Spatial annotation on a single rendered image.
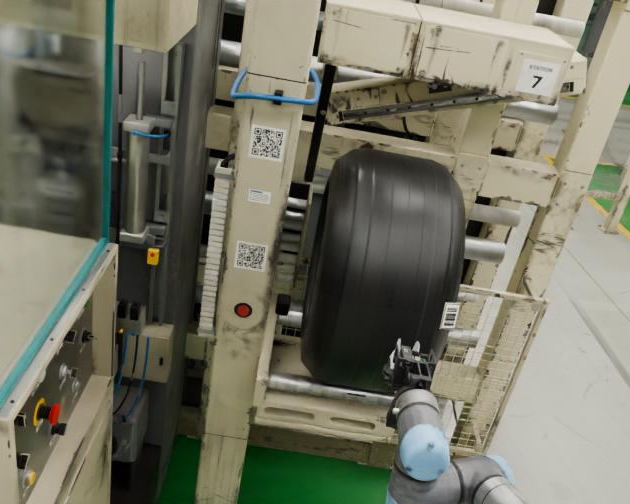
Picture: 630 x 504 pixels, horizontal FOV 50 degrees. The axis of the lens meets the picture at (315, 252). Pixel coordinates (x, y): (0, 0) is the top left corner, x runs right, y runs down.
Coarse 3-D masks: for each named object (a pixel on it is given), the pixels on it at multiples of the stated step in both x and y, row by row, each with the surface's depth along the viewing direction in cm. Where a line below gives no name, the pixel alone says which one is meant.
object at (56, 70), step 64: (0, 0) 80; (64, 0) 99; (0, 64) 83; (64, 64) 104; (0, 128) 86; (64, 128) 108; (0, 192) 89; (64, 192) 114; (0, 256) 92; (64, 256) 119; (0, 320) 96; (0, 384) 100
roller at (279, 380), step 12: (276, 372) 171; (276, 384) 170; (288, 384) 170; (300, 384) 170; (312, 384) 170; (324, 384) 171; (324, 396) 171; (336, 396) 171; (348, 396) 171; (360, 396) 171; (372, 396) 171; (384, 396) 171
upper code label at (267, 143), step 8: (256, 128) 145; (264, 128) 145; (272, 128) 145; (256, 136) 146; (264, 136) 146; (272, 136) 146; (280, 136) 146; (256, 144) 147; (264, 144) 147; (272, 144) 146; (280, 144) 146; (256, 152) 148; (264, 152) 147; (272, 152) 147; (280, 152) 147; (272, 160) 148; (280, 160) 148
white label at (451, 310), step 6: (450, 306) 143; (456, 306) 144; (444, 312) 143; (450, 312) 144; (456, 312) 145; (444, 318) 144; (450, 318) 144; (456, 318) 145; (444, 324) 144; (450, 324) 145
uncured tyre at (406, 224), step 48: (336, 192) 150; (384, 192) 146; (432, 192) 148; (336, 240) 144; (384, 240) 142; (432, 240) 143; (336, 288) 142; (384, 288) 141; (432, 288) 141; (336, 336) 145; (384, 336) 144; (432, 336) 145; (336, 384) 163; (384, 384) 156
